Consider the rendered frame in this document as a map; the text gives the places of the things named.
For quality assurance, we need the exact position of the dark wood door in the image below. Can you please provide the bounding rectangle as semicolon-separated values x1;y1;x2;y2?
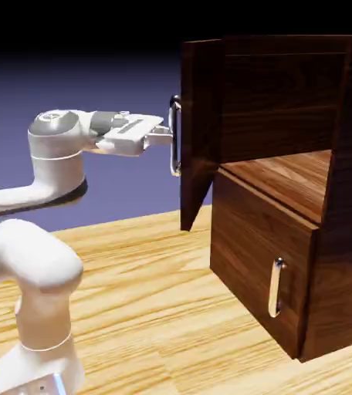
209;167;320;360
180;39;226;232

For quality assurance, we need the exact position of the long silver curved handle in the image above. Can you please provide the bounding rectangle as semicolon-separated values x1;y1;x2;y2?
168;94;182;177

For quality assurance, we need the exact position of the dark wood door, short handle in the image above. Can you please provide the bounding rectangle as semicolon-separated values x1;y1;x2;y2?
209;167;320;360

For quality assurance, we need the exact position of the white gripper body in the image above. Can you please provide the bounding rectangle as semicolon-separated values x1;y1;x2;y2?
94;113;165;157

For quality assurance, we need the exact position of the short silver curved handle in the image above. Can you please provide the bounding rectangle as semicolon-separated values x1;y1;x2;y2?
267;257;287;319

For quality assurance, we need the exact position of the dark wood cabinet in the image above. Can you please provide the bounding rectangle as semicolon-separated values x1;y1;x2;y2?
210;34;352;363

